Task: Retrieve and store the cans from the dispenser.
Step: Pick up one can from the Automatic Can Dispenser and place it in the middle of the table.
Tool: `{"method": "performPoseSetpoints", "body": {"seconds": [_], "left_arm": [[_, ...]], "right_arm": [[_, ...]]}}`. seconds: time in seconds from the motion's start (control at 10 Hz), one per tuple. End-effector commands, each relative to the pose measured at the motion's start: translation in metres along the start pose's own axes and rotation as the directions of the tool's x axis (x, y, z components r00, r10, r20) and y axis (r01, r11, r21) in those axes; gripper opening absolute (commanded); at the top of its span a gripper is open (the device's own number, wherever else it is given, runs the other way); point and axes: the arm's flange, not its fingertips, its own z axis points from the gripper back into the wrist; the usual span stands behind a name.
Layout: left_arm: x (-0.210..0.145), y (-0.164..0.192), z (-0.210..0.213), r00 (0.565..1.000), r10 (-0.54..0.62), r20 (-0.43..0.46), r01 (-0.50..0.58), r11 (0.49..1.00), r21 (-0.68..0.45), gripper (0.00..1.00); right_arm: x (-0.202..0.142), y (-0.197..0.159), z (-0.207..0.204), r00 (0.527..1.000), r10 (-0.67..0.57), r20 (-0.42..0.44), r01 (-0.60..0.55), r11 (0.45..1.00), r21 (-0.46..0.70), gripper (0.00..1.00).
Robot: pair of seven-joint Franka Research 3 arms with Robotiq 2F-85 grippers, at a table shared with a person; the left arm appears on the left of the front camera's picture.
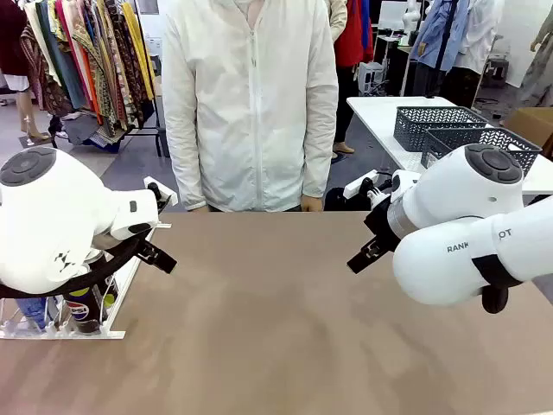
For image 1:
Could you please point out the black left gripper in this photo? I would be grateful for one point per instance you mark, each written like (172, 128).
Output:
(137, 247)

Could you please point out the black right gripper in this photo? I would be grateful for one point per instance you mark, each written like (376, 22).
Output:
(382, 225)

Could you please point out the grey woven plastic basket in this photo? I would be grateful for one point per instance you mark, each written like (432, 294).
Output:
(449, 140)
(432, 125)

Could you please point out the person's right forearm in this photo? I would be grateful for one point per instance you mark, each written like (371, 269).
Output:
(183, 173)

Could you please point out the person's left forearm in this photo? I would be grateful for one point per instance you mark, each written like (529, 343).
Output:
(319, 160)

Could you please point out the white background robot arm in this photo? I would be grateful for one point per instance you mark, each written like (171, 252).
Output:
(410, 17)

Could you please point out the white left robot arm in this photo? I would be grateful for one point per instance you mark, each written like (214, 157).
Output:
(43, 216)

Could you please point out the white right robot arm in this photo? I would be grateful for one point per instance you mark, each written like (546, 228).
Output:
(453, 199)

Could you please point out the white can dispenser rack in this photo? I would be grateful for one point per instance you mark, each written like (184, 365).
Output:
(114, 333)

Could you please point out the person's right hand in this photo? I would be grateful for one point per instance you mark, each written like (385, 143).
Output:
(198, 209)

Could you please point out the person's left hand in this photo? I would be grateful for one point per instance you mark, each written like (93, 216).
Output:
(312, 204)

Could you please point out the white side table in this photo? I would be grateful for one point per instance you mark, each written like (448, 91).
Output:
(376, 116)

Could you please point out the fabric pile on floor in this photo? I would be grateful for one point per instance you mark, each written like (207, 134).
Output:
(90, 132)

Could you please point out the person in white jacket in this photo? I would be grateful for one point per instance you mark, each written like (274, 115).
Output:
(250, 108)

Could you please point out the white computer case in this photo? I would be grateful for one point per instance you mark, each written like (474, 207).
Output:
(370, 78)

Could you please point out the white floor appliance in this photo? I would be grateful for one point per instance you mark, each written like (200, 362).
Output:
(153, 52)

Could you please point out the brown cardboard box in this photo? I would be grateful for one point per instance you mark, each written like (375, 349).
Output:
(529, 125)

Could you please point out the yellow hanging garment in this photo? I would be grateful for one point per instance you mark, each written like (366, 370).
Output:
(138, 47)

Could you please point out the rack of colourful garments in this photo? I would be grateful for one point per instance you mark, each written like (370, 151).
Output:
(86, 56)

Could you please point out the black stand pole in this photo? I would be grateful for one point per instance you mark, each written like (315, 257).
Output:
(443, 56)

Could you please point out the background person in red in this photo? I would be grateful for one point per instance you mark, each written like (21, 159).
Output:
(350, 39)

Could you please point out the small grey stool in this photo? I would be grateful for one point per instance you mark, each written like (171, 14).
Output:
(497, 71)

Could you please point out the blue hanging shirt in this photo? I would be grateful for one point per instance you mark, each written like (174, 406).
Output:
(436, 34)

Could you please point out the white hanging shirt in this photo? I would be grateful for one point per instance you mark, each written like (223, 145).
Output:
(479, 39)

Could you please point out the mannequin in maroon top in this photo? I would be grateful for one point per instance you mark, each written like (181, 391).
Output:
(17, 52)

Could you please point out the mannequin in grey dress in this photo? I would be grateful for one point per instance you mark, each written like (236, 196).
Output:
(538, 73)

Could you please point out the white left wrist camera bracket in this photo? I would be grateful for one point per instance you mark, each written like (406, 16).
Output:
(166, 199)

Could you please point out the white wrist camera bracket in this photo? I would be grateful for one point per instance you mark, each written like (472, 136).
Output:
(166, 199)
(399, 179)

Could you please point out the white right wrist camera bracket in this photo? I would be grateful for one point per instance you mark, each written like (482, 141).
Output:
(399, 179)

